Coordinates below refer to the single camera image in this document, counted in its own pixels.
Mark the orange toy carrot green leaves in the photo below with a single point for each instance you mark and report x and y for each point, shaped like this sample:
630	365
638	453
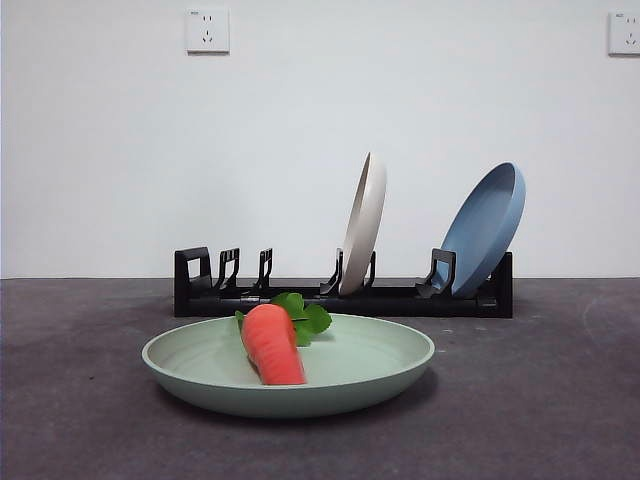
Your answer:
270	345

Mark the green plate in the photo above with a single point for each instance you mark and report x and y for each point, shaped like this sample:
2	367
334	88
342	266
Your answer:
360	360

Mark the beige plate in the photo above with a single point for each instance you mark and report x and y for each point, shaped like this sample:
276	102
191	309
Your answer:
364	230

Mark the black plate rack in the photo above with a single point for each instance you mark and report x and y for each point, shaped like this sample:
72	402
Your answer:
390	305

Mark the blue plate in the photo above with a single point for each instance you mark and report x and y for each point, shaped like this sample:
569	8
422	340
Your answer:
484	225

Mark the white wall socket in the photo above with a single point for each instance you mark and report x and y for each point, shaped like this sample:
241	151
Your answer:
626	32
208	30

